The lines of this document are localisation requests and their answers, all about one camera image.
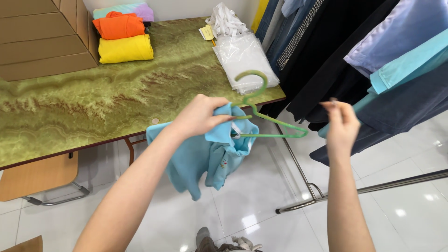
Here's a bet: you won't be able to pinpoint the person's left hand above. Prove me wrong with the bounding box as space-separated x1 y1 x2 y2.
169 94 237 138

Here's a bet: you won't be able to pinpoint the person's right hand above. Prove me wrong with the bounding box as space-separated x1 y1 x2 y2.
319 98 361 151

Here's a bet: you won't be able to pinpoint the green clothes hanger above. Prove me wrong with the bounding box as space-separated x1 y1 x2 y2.
231 70 309 139

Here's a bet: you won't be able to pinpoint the light blue polo shirt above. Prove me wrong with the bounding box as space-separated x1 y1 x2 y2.
146 102 260 201

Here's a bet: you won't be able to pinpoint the metal clothes rack with garments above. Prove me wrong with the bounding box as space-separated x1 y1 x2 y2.
251 0 448 214

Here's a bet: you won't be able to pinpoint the stack of clear plastic bags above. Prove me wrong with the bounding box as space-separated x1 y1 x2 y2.
212 32 280 95

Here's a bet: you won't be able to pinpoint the bundle of white hangers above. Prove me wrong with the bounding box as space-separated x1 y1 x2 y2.
209 2 250 38

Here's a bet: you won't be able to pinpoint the yellow paper tags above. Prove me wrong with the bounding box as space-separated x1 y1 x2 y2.
198 24 215 41

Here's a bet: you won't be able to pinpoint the person's slippered feet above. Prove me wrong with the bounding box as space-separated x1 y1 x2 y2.
195 227 264 252

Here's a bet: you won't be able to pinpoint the folded yellow garment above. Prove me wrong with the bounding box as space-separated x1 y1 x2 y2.
98 34 154 64

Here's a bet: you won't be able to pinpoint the folded pastel tie-dye garment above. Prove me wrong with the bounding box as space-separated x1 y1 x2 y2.
93 3 155 22

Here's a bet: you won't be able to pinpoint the green marbled table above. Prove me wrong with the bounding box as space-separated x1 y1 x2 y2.
0 16 286 171

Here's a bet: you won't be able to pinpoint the folded orange garment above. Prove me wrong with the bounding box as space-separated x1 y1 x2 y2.
92 11 146 40

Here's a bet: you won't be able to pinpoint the stack of cardboard boxes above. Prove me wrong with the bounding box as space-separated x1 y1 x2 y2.
0 0 100 82

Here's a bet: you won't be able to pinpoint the wooden chair with metal legs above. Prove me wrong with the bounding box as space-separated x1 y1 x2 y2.
0 151 90 206

